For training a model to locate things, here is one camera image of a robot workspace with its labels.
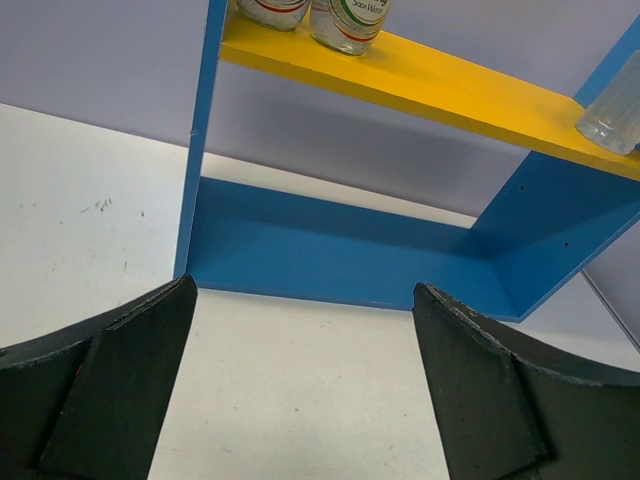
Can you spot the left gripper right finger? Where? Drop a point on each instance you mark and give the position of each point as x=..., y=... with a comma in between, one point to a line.
x=508, y=406

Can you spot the blue shelf with yellow board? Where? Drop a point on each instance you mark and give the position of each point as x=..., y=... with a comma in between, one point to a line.
x=446, y=155

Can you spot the yellow soda water bottle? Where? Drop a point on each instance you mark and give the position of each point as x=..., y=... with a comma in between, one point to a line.
x=280, y=15
x=347, y=26

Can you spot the left yellow soda water bottle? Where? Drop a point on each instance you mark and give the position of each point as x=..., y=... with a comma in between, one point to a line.
x=280, y=15

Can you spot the right yellow soda water bottle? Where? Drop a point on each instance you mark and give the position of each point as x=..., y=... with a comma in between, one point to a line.
x=347, y=26

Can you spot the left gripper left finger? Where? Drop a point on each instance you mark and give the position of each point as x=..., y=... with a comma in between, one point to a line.
x=89, y=401

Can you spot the Pocari water bottle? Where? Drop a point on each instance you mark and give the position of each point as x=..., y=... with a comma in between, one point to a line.
x=611, y=121

